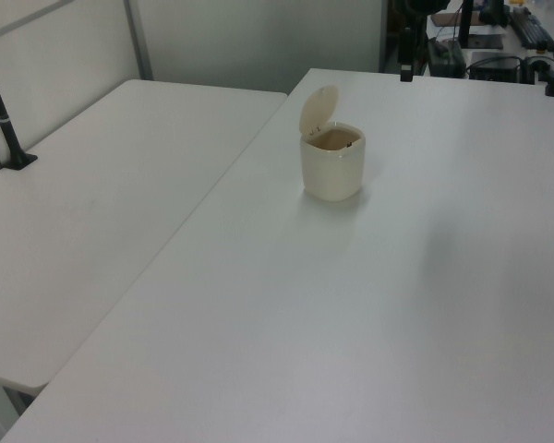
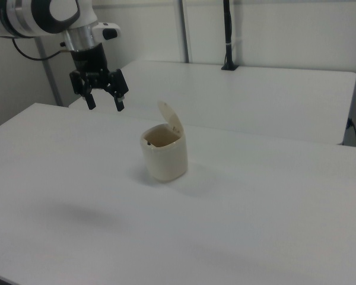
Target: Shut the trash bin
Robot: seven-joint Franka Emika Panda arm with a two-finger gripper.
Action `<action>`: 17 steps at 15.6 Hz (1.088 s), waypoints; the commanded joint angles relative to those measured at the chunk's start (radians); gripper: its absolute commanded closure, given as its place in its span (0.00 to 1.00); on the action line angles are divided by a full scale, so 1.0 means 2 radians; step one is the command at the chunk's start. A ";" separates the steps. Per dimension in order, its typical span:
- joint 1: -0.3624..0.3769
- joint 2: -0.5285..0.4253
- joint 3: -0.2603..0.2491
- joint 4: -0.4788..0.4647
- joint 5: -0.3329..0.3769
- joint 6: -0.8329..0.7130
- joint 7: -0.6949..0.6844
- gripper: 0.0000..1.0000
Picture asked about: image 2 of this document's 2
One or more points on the white side table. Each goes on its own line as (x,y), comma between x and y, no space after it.
(225,98)

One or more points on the black camera pole, white band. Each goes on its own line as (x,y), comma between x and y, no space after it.
(228,29)

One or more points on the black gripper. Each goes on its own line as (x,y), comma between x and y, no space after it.
(89,60)

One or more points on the cream translucent cup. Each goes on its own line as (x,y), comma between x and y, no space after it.
(166,160)

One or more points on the grey metal partition post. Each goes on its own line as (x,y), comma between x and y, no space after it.
(49,74)
(184,29)

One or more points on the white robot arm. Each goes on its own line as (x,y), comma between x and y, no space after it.
(32,15)

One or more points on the cream trash bin lid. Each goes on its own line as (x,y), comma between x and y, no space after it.
(170,116)

